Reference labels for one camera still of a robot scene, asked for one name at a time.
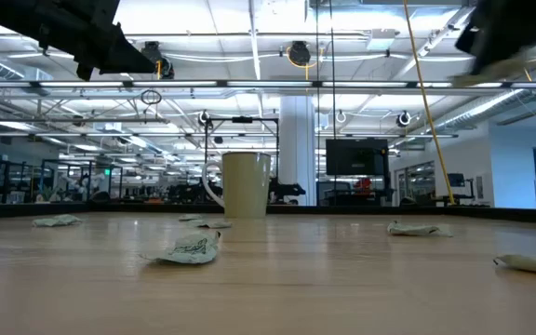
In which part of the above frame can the black background frame rig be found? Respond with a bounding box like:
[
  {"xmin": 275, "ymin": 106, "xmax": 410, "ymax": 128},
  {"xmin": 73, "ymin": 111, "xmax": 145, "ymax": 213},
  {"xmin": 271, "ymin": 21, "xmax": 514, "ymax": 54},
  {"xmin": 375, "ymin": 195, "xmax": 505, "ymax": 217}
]
[{"xmin": 203, "ymin": 115, "xmax": 281, "ymax": 206}]

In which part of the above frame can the black wall monitor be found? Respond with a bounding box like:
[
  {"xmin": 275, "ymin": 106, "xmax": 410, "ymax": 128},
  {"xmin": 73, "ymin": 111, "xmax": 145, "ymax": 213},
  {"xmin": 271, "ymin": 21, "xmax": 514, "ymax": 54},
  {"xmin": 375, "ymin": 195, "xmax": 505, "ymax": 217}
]
[{"xmin": 325, "ymin": 138, "xmax": 390, "ymax": 177}]

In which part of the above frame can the black ceiling cable reel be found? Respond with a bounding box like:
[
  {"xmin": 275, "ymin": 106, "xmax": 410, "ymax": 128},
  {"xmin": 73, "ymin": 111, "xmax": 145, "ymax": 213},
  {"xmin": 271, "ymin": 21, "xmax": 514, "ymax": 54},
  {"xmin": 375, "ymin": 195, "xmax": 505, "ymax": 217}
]
[
  {"xmin": 286, "ymin": 40, "xmax": 314, "ymax": 68},
  {"xmin": 139, "ymin": 40, "xmax": 176, "ymax": 81}
]

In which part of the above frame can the thin black hanging cable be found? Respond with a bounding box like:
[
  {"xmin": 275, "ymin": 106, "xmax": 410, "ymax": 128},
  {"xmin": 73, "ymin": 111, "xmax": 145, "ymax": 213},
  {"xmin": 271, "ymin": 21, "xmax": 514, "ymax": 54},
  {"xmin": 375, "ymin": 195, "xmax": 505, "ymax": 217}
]
[
  {"xmin": 328, "ymin": 0, "xmax": 338, "ymax": 207},
  {"xmin": 315, "ymin": 0, "xmax": 321, "ymax": 207}
]

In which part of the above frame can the black coiled ceiling cable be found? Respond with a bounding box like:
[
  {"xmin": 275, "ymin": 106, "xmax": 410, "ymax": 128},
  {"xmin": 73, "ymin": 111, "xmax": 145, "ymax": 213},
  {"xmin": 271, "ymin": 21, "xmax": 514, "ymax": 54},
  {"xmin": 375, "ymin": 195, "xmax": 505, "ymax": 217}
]
[{"xmin": 140, "ymin": 88, "xmax": 164, "ymax": 107}]

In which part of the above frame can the black aluminium table frame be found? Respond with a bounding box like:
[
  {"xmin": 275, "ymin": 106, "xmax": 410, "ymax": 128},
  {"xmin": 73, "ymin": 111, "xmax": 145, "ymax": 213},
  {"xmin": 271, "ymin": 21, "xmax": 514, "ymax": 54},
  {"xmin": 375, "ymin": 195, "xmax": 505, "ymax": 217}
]
[{"xmin": 0, "ymin": 202, "xmax": 536, "ymax": 225}]

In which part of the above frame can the white building pillar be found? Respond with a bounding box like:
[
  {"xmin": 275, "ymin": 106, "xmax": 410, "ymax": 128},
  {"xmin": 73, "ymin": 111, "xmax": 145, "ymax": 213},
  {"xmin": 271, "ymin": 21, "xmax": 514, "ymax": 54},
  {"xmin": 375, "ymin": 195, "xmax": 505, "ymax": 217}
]
[{"xmin": 278, "ymin": 95, "xmax": 318, "ymax": 207}]

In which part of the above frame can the pale yellow ceramic mug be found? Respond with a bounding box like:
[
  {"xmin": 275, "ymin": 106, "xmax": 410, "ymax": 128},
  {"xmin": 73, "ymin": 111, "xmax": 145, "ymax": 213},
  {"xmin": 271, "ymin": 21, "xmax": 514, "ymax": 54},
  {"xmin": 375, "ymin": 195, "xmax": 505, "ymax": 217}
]
[{"xmin": 201, "ymin": 151, "xmax": 273, "ymax": 220}]

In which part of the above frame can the long yellow cable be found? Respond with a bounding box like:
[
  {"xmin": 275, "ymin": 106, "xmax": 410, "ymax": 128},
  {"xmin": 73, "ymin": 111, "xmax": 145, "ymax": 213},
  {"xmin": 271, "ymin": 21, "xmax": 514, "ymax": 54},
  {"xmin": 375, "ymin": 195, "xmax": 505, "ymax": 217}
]
[{"xmin": 401, "ymin": 0, "xmax": 457, "ymax": 206}]

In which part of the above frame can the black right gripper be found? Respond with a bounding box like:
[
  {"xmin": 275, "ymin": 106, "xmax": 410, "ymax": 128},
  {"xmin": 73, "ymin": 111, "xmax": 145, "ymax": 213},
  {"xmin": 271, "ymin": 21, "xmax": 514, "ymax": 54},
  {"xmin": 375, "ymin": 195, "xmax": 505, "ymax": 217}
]
[{"xmin": 453, "ymin": 0, "xmax": 536, "ymax": 76}]

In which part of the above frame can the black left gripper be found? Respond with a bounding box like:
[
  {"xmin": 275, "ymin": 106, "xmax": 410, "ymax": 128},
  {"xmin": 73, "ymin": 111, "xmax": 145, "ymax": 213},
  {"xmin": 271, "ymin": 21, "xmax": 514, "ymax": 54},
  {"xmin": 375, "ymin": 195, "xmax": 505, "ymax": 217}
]
[{"xmin": 0, "ymin": 0, "xmax": 158, "ymax": 82}]

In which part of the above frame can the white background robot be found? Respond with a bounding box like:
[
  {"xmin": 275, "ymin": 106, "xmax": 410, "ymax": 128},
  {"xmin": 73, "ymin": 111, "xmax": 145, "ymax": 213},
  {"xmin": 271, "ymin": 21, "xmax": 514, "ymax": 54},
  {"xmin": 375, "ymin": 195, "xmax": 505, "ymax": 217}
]
[{"xmin": 58, "ymin": 170, "xmax": 107, "ymax": 194}]

